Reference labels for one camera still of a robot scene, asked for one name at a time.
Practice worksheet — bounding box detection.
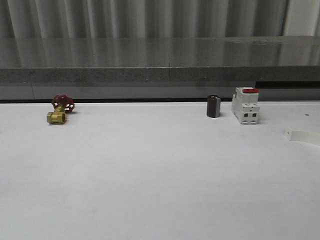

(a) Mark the dark cylindrical capacitor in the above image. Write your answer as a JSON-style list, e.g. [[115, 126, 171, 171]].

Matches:
[[206, 95, 221, 118]]

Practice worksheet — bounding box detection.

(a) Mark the grey stone counter ledge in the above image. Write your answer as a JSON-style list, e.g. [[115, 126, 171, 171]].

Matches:
[[0, 35, 320, 101]]

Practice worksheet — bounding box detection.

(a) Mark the brass valve red handwheel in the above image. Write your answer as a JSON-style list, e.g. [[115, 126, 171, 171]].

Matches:
[[46, 94, 75, 124]]

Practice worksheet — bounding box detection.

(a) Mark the white pipe clamp half right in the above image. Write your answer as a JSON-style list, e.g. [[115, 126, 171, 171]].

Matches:
[[284, 128, 320, 146]]

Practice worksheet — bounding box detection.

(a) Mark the grey corrugated curtain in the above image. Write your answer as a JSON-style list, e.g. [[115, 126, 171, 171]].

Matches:
[[0, 0, 320, 40]]

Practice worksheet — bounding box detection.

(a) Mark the white circuit breaker red switch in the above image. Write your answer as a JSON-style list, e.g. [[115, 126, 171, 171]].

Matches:
[[231, 87, 260, 125]]

